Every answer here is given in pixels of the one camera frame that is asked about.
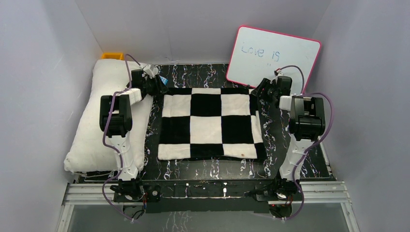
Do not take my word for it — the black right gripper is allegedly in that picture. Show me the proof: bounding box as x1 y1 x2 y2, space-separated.
251 78 278 103

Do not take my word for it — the black white checkered pillowcase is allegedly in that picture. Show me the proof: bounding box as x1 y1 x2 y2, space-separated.
158 88 267 160

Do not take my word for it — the white pillow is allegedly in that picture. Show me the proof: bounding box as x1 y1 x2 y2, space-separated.
64 59 153 172

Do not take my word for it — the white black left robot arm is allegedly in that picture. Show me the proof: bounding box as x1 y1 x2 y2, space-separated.
99 70 168 201

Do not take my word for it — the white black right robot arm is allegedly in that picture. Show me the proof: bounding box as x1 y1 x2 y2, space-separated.
251 75 326 200

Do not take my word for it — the blue white pillow tag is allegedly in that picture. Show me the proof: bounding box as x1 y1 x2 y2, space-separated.
160 76 168 85

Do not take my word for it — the pink framed whiteboard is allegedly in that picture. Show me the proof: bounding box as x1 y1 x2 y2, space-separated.
226 26 322 94

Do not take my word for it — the yellow plastic bin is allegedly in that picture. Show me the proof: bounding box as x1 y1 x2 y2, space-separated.
101 53 124 60

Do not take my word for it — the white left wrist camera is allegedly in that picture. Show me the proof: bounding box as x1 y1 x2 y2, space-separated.
142 64 159 78

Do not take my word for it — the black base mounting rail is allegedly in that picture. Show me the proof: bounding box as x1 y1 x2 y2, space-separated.
114 179 305 215

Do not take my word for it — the aluminium frame rail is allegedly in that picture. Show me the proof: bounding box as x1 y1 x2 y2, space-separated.
57 181 359 232

